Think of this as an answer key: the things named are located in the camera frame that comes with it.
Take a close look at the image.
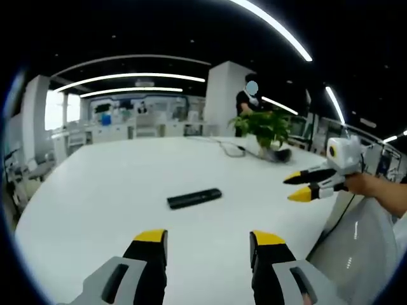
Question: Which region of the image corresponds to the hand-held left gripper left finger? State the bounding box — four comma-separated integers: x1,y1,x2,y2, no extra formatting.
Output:
65,229,169,305

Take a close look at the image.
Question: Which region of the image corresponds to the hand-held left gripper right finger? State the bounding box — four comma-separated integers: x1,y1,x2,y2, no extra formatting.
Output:
249,230,346,305

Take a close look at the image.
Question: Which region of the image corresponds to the person's right hand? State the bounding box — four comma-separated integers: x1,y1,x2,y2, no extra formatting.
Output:
345,172,381,195

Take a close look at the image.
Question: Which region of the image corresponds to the dark object beside plant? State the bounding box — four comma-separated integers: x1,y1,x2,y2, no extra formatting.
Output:
265,147,293,164

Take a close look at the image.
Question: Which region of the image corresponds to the black cable on table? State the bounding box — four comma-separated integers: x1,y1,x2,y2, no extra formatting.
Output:
185,136,266,159

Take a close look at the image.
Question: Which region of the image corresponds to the black remote control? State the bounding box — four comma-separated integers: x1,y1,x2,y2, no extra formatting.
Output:
167,187,222,210

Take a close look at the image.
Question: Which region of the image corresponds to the green potted plant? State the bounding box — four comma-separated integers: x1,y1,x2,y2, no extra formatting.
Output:
227,108,293,156

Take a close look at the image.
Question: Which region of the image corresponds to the grey office chair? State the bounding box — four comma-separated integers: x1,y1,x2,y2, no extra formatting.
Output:
18,151,57,185

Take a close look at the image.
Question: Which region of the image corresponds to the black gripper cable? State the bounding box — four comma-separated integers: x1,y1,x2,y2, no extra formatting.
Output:
304,152,366,259

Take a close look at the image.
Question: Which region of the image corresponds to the white pillar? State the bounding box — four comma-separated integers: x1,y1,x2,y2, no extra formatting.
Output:
203,60,257,138

